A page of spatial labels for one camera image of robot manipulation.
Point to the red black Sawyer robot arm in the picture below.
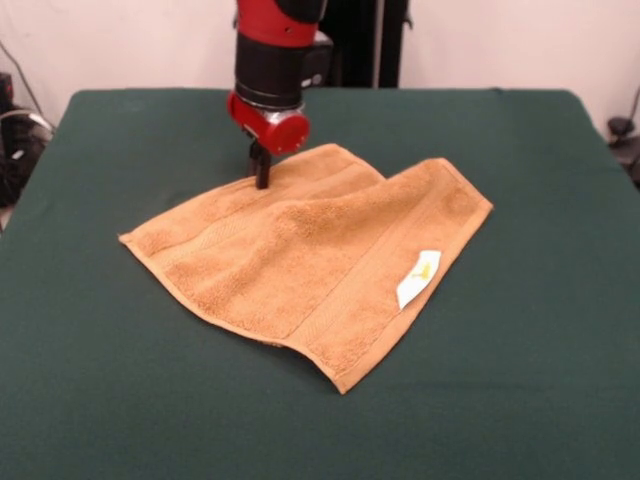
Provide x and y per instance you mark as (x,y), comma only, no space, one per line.
(270,60)

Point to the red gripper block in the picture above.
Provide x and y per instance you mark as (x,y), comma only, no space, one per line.
(285,132)

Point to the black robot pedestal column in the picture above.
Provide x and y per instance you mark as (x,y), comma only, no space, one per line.
(370,45)

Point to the dark green table cloth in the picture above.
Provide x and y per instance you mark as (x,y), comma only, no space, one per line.
(100,350)

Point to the black plug device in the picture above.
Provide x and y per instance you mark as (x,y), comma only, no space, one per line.
(620,125)

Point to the tan orange terry towel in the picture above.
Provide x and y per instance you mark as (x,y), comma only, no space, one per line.
(300,250)

